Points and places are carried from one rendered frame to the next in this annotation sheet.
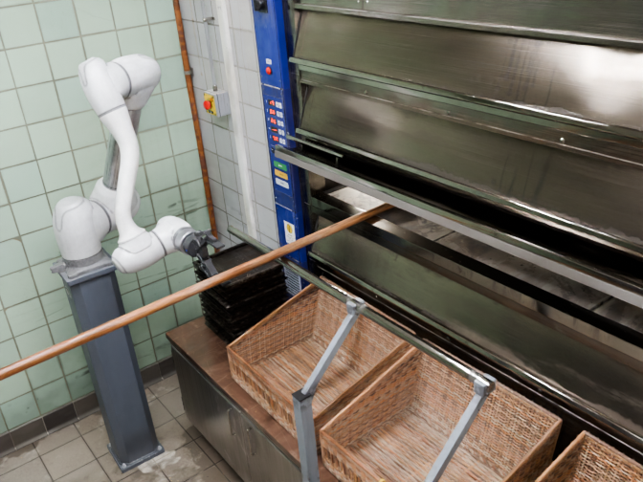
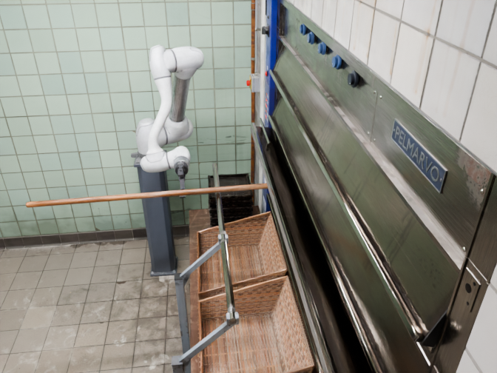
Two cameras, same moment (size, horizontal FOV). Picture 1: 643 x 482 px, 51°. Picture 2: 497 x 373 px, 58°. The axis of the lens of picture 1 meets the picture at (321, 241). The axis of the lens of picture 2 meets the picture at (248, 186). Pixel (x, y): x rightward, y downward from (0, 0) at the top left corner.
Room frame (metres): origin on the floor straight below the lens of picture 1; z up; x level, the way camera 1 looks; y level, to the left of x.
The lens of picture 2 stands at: (0.25, -0.97, 2.44)
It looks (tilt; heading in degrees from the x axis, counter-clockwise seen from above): 31 degrees down; 28
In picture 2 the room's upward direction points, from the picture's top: straight up
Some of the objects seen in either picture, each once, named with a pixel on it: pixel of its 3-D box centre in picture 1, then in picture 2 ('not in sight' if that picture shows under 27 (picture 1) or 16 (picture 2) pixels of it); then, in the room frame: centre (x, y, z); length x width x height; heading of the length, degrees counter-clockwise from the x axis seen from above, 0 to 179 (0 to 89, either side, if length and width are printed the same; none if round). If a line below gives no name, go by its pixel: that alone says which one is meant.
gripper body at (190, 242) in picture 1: (198, 248); (181, 171); (2.02, 0.42, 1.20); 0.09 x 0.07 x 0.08; 36
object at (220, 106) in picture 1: (216, 102); (255, 83); (2.89, 0.41, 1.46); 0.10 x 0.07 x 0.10; 35
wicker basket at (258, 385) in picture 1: (318, 356); (237, 258); (2.00, 0.05, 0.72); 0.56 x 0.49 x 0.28; 35
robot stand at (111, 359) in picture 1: (112, 363); (157, 216); (2.36, 0.94, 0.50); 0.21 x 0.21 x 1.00; 33
